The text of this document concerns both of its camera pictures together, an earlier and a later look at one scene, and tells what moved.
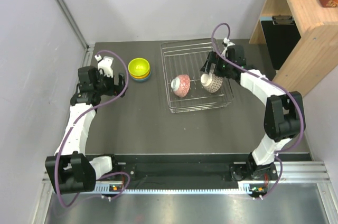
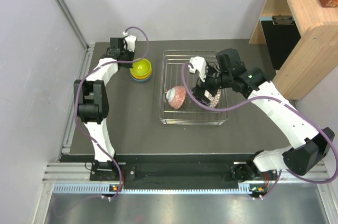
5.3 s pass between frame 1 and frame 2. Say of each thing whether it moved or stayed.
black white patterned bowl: moved
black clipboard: stayed
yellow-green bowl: stayed
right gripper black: moved
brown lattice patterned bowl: moved
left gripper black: moved
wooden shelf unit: stayed
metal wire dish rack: moved
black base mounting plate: stayed
